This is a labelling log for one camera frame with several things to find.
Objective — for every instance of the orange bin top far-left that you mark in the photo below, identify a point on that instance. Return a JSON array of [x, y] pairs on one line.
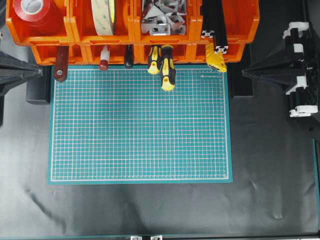
[[58, 32]]

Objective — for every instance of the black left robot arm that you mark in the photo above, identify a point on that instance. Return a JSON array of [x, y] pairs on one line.
[[4, 88]]

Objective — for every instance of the cream double-sided tape roll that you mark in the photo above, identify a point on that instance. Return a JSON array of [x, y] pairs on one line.
[[104, 16]]

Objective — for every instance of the yellow black screwdriver long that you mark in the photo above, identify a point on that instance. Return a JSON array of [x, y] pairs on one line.
[[167, 72]]

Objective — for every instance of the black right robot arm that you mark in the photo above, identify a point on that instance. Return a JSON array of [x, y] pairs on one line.
[[311, 14]]

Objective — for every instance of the red tape roll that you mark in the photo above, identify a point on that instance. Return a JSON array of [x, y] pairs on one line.
[[37, 12]]

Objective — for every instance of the yellow utility knife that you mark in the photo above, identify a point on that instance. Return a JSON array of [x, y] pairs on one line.
[[214, 60]]

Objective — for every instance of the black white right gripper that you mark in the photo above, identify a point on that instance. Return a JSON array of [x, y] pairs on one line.
[[299, 77]]

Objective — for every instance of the orange bin top right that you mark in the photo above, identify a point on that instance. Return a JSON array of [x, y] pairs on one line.
[[241, 19]]

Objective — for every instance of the black rack foot left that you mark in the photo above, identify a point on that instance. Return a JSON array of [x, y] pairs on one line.
[[38, 91]]

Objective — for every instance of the black aluminium profile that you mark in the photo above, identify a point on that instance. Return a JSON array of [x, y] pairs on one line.
[[221, 40], [208, 23]]

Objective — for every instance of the grey metal corner brackets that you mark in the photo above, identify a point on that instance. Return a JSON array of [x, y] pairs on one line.
[[163, 17]]

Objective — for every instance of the brown wooden tool handle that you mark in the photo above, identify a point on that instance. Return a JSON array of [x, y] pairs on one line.
[[61, 63]]

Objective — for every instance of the black tool handle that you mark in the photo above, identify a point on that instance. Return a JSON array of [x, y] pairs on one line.
[[129, 57]]

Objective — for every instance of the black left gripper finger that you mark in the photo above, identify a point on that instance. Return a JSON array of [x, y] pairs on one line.
[[12, 69]]

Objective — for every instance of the orange bin lower far-left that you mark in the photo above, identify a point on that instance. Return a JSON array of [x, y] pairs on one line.
[[46, 54]]

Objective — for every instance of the green cutting mat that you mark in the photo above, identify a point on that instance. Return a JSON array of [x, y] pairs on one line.
[[120, 127]]

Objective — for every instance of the orange bin lower right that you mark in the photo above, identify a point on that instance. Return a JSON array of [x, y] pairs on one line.
[[234, 53]]

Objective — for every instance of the orange bin far-left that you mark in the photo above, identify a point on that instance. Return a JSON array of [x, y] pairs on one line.
[[58, 32], [46, 54]]

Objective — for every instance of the yellow black screwdriver short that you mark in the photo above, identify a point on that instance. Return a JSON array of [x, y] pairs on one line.
[[154, 60]]

